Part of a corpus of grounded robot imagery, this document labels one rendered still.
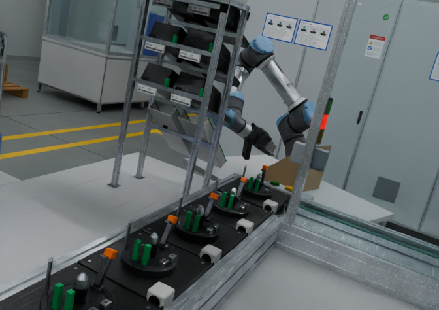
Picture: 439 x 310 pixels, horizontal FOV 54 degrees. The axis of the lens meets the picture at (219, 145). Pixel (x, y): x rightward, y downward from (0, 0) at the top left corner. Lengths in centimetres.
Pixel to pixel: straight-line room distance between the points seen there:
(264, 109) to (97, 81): 293
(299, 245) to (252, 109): 351
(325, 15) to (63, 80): 428
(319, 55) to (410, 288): 348
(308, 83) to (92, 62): 348
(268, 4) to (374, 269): 381
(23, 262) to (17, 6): 1049
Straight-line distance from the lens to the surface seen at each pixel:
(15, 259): 129
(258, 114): 493
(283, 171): 222
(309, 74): 475
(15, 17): 1156
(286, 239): 157
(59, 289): 88
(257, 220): 149
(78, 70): 709
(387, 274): 154
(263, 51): 222
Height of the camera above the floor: 153
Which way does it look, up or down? 14 degrees down
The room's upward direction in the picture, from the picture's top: 13 degrees clockwise
